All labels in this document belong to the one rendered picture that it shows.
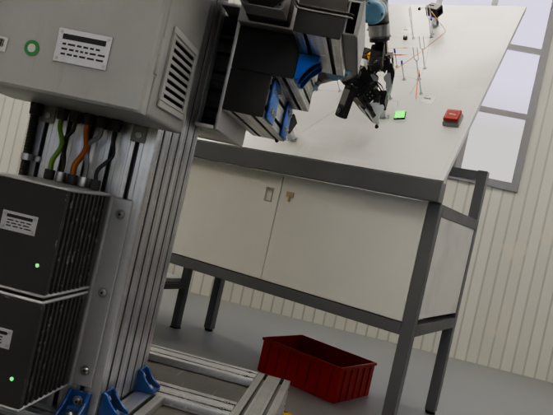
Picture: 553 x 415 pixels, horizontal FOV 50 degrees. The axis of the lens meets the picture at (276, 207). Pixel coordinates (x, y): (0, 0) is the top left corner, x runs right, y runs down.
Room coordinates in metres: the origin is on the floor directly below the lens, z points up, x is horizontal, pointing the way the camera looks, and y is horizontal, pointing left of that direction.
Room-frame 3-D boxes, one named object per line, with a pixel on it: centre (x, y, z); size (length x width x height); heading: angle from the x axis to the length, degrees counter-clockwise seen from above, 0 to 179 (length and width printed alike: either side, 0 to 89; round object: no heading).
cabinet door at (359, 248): (2.08, -0.24, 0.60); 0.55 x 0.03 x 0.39; 60
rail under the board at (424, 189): (2.20, 0.01, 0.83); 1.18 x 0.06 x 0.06; 60
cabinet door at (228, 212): (2.36, 0.23, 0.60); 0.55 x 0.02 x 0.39; 60
